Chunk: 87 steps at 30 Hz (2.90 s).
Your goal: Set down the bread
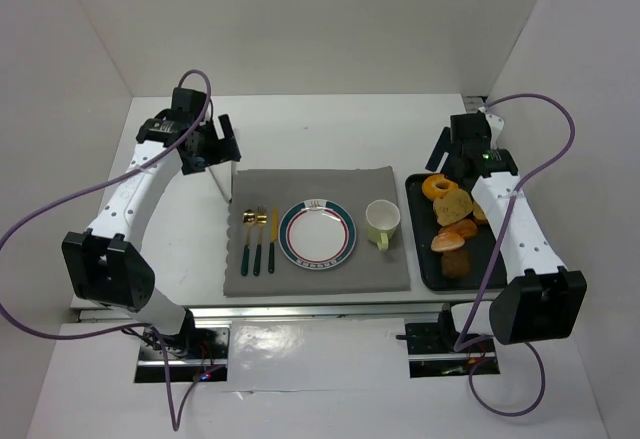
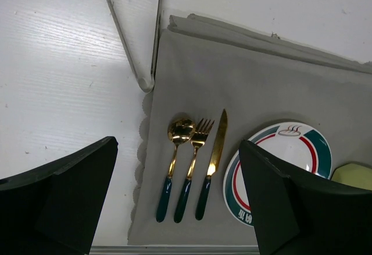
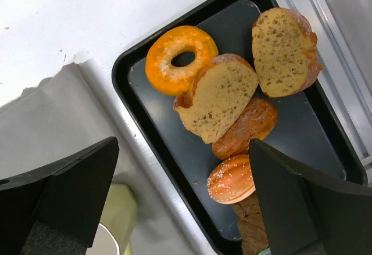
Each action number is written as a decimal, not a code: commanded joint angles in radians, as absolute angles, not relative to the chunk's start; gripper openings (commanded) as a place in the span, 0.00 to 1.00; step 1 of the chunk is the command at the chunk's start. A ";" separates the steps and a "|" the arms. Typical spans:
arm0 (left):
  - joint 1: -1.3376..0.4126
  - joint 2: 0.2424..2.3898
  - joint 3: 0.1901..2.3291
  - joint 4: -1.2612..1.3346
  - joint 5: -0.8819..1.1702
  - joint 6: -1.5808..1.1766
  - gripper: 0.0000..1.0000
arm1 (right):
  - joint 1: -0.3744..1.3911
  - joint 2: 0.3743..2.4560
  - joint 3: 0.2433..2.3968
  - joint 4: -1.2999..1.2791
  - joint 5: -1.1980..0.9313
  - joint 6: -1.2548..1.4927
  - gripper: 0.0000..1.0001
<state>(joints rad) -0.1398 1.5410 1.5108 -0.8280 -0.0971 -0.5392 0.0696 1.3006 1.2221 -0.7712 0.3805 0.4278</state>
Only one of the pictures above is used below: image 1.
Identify metal serving tongs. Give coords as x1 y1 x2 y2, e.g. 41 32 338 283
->
207 161 236 204

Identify cut bread slice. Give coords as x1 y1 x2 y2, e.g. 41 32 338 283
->
472 201 489 225
433 189 473 226

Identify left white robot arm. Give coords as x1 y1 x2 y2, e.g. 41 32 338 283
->
61 87 241 352

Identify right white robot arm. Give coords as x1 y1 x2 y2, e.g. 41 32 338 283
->
423 112 587 351

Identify dark brown bread piece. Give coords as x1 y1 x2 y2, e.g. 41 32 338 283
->
441 249 471 279

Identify orange glazed donut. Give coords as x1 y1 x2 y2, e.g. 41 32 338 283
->
421 174 459 201

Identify brown glazed bun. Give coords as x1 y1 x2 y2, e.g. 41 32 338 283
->
439 218 478 240

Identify sugared round bun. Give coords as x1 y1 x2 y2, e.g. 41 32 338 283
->
431 231 465 253

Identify pale green mug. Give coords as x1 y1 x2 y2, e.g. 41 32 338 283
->
365 199 401 252

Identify black baking tray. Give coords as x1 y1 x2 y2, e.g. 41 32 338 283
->
405 174 495 292

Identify white plate green red rim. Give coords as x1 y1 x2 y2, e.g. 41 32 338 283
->
278 199 357 271

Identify gold spoon green handle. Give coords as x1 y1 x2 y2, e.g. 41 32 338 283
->
240 209 256 276

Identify gold fork green handle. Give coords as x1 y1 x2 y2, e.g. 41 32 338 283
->
253 206 268 276

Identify gold knife green handle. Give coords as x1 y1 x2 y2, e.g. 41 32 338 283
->
268 207 279 274

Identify aluminium rail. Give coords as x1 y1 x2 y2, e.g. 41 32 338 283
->
74 302 451 324

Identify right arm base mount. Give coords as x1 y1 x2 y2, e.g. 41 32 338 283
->
395 304 500 378

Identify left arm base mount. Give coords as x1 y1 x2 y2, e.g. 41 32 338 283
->
134 326 230 384

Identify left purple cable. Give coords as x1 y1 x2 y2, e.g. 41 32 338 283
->
0 69 214 433

